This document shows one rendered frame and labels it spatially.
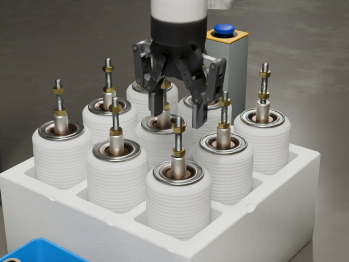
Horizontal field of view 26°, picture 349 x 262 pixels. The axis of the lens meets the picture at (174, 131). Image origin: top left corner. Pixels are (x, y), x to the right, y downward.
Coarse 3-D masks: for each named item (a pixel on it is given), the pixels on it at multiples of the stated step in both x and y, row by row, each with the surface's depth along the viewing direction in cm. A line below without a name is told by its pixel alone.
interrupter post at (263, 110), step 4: (260, 100) 126; (260, 104) 125; (264, 104) 125; (268, 104) 125; (260, 108) 125; (264, 108) 125; (268, 108) 125; (256, 112) 126; (260, 112) 125; (264, 112) 125; (268, 112) 125; (256, 116) 126; (260, 116) 126; (264, 116) 125; (268, 116) 126; (260, 120) 126; (264, 120) 126; (268, 120) 126
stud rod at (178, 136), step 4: (176, 116) 106; (180, 116) 106; (176, 120) 106; (180, 120) 106; (176, 124) 106; (180, 124) 106; (176, 136) 107; (180, 136) 107; (176, 140) 107; (180, 140) 107; (176, 144) 107; (180, 144) 107; (176, 148) 108; (180, 148) 108
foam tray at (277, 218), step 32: (32, 160) 128; (192, 160) 130; (288, 160) 133; (32, 192) 120; (64, 192) 119; (256, 192) 119; (288, 192) 124; (32, 224) 123; (64, 224) 118; (96, 224) 113; (128, 224) 111; (224, 224) 111; (256, 224) 118; (288, 224) 128; (96, 256) 116; (128, 256) 111; (160, 256) 107; (192, 256) 104; (224, 256) 112; (256, 256) 121; (288, 256) 132
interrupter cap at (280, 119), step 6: (252, 108) 130; (240, 114) 127; (246, 114) 128; (252, 114) 128; (270, 114) 128; (276, 114) 128; (282, 114) 127; (240, 120) 126; (246, 120) 126; (252, 120) 126; (270, 120) 126; (276, 120) 125; (282, 120) 125; (252, 126) 124; (258, 126) 123; (264, 126) 123; (270, 126) 123; (276, 126) 124
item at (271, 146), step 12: (288, 120) 127; (240, 132) 125; (252, 132) 123; (264, 132) 123; (276, 132) 123; (288, 132) 125; (252, 144) 124; (264, 144) 124; (276, 144) 124; (288, 144) 127; (264, 156) 125; (276, 156) 125; (288, 156) 129; (264, 168) 126; (276, 168) 126
